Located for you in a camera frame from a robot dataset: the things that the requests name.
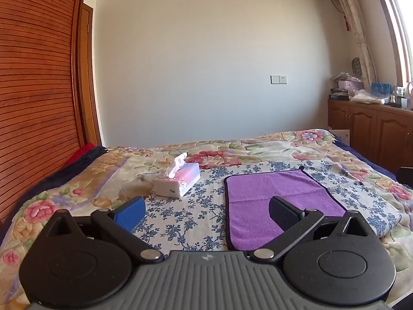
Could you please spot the pink floral bed blanket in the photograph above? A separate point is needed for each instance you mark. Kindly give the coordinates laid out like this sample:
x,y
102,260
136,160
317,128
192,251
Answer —
x,y
64,187

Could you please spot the slatted wooden wardrobe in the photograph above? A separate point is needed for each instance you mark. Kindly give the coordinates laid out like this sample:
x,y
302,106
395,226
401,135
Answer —
x,y
38,80

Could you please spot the blue packet set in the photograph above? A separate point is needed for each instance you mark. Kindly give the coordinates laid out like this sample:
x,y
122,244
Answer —
x,y
380,87

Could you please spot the filled clear plastic bag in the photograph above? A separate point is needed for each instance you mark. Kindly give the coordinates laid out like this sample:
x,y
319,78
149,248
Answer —
x,y
367,96

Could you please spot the white and pink tissue box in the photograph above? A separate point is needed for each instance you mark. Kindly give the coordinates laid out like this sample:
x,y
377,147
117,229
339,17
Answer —
x,y
176,179

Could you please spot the patterned beige curtain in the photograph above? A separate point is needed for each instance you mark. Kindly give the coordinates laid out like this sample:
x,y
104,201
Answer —
x,y
355,29

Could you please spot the clear crumpled plastic bag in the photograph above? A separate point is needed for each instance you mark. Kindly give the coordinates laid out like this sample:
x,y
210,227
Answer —
x,y
137,185

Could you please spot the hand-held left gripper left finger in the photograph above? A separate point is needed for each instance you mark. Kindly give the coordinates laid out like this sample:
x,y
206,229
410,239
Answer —
x,y
130,214

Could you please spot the dark cloth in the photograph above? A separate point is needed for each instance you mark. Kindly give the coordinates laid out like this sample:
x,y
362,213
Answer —
x,y
71,168

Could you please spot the wooden window frame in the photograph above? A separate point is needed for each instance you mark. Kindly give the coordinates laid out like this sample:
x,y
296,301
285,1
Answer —
x,y
395,29

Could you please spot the red cloth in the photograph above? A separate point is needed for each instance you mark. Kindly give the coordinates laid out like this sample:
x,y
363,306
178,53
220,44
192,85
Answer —
x,y
82,153

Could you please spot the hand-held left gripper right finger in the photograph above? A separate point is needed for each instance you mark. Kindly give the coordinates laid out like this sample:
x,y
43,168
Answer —
x,y
284,216

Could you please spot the green hand fan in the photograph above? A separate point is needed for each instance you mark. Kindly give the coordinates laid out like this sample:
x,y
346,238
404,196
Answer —
x,y
357,66

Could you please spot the group of small bottles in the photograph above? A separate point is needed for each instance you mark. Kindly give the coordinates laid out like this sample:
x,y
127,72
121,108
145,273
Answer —
x,y
400,97

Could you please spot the white cardboard box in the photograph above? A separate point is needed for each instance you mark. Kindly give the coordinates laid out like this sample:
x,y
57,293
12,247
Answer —
x,y
342,137

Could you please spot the navy blue bed sheet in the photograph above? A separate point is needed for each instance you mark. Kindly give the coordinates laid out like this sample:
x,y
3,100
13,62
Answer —
x,y
367,156

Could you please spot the white wall socket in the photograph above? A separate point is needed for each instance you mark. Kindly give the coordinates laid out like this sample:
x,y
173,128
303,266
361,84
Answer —
x,y
278,79

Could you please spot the purple and grey two-sided towel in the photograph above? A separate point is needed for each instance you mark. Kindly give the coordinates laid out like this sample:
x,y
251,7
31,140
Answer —
x,y
255,193

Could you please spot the wooden door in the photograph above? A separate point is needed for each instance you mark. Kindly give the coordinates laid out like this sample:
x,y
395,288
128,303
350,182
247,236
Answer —
x,y
87,71

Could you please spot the blue floral white cloth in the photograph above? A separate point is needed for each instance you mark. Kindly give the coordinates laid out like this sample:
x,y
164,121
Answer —
x,y
193,213

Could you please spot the wooden side cabinet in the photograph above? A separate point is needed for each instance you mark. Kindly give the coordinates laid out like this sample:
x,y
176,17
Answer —
x,y
371,129

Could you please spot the stack of dark books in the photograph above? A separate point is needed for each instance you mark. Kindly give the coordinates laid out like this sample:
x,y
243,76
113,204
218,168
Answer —
x,y
338,96

